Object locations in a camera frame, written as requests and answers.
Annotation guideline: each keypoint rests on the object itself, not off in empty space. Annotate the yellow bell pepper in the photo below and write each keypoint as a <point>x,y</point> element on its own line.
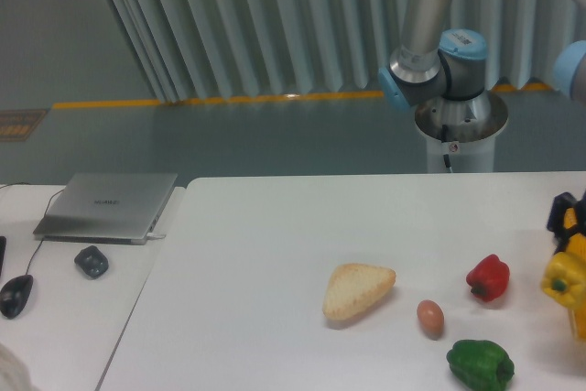
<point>564,280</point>

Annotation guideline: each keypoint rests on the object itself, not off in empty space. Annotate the black power adapter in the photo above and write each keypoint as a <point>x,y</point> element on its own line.
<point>92,262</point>

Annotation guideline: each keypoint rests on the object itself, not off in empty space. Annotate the brown egg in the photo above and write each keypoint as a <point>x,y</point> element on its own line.
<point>430,317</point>

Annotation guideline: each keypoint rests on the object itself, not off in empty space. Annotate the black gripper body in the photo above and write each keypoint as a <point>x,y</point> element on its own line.
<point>580,212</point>

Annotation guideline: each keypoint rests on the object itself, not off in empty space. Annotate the black device at edge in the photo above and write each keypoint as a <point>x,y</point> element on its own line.
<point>3,243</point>

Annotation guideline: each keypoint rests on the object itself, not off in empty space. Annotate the green bell pepper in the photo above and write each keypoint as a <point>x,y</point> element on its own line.
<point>480,364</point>

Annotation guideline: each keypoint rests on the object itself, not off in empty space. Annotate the yellow plastic basket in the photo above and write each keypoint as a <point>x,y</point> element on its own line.
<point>574,253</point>

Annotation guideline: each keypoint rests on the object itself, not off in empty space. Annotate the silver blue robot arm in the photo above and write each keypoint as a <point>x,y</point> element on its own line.
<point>440,73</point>

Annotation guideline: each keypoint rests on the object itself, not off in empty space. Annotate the silver laptop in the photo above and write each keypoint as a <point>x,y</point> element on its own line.
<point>109,208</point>

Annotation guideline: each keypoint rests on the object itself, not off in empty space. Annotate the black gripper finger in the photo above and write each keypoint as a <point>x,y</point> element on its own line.
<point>558,221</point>

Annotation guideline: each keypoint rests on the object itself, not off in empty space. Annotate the black computer mouse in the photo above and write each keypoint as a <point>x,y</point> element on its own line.
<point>15,294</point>

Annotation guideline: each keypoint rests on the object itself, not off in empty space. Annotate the triangular bread slice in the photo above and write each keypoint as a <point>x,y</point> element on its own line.
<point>354,288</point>

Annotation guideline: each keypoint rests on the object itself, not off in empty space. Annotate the red bell pepper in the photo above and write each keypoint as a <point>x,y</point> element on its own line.
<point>489,279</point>

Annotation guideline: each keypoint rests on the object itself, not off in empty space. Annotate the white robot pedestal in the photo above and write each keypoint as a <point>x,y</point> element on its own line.
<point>460,136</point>

